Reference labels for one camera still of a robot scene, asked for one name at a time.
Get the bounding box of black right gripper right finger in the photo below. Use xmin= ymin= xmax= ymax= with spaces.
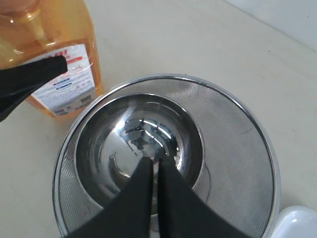
xmin=158 ymin=158 xmax=248 ymax=238

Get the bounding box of steel mesh strainer basket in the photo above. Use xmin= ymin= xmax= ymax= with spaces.
xmin=53 ymin=74 xmax=280 ymax=238

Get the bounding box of orange soap pump bottle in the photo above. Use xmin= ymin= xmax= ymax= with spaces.
xmin=0 ymin=0 xmax=103 ymax=119

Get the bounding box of white rectangular plastic tray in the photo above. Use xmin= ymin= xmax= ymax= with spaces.
xmin=271 ymin=206 xmax=317 ymax=238

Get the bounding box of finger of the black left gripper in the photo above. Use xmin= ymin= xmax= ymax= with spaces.
xmin=0 ymin=56 xmax=67 ymax=121

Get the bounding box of small stainless steel bowl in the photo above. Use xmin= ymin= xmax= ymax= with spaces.
xmin=74 ymin=93 xmax=205 ymax=208

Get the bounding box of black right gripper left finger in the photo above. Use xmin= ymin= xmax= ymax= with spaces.
xmin=67 ymin=158 xmax=153 ymax=238

